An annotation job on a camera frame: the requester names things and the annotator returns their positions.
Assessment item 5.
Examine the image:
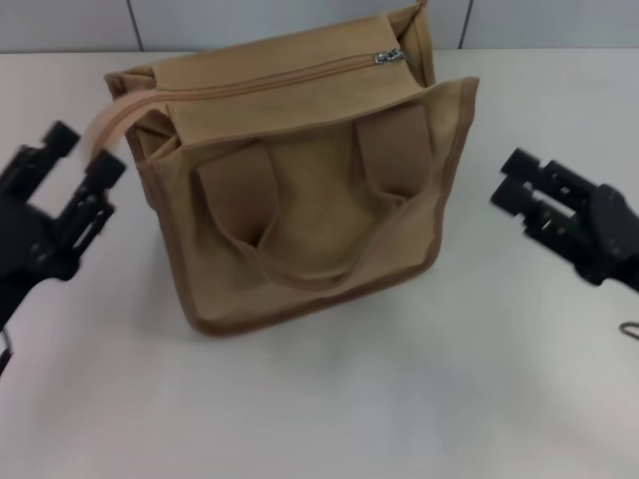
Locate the left gripper cable with connectors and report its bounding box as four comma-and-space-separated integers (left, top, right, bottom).
0, 326, 14, 375

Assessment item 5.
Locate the khaki canvas food bag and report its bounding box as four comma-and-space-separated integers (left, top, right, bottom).
79, 0, 475, 336

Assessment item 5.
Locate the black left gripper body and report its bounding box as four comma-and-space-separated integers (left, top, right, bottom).
0, 197, 81, 325

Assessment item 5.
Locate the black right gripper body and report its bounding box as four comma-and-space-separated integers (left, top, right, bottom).
573, 183, 639, 293

